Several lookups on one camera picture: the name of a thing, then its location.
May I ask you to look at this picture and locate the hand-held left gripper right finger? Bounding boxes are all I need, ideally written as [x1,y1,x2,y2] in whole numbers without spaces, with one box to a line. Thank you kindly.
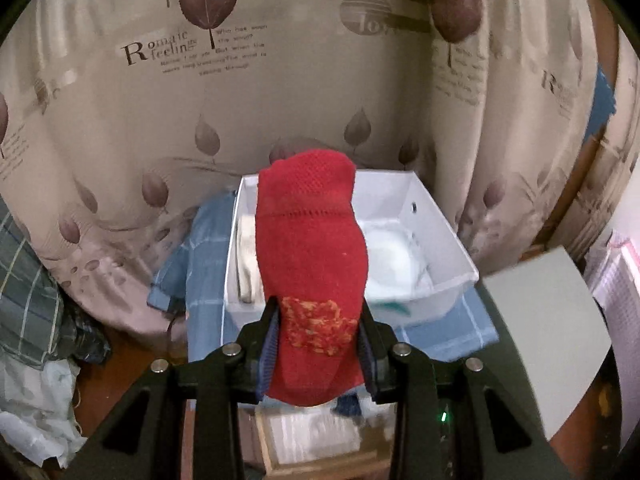
[357,302,571,480]

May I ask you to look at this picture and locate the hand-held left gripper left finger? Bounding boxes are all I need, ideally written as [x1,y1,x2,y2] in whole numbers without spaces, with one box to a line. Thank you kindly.
[62,296,281,480]

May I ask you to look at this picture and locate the red sock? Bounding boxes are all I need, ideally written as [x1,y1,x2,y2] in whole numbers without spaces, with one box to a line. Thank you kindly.
[255,148,371,407]

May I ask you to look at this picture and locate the wooden drawer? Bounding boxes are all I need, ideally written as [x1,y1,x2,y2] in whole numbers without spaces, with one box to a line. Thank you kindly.
[240,395,401,480]

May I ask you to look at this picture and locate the white shoe box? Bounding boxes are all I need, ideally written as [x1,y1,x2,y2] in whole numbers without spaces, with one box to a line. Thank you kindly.
[223,170,480,333]

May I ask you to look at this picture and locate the cream folded cloth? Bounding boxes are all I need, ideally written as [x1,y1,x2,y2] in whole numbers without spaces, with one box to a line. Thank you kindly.
[236,216,266,306]

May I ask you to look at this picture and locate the blue checked cloth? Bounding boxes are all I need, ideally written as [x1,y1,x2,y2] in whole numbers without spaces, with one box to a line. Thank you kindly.
[146,192,501,366]

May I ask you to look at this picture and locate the white bowl-shaped cloth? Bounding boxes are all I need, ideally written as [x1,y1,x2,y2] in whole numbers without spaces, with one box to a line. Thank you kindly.
[360,222,433,306]

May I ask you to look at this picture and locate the dark blue packet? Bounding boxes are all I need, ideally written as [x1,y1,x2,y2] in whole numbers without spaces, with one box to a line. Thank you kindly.
[65,305,112,366]

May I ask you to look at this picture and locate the leaf-printed curtain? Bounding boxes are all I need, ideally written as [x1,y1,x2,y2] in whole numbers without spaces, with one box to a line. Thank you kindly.
[0,0,621,341]

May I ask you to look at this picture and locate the white crumpled plastic bag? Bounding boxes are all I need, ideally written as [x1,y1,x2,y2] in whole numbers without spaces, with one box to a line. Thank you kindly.
[0,355,88,468]

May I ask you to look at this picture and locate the grey plaid bedding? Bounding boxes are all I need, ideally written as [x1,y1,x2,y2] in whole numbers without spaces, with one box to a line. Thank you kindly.
[0,200,111,368]

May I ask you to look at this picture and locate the white pink-trimmed cloth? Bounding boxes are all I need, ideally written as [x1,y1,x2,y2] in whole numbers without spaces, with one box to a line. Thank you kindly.
[582,230,640,451]

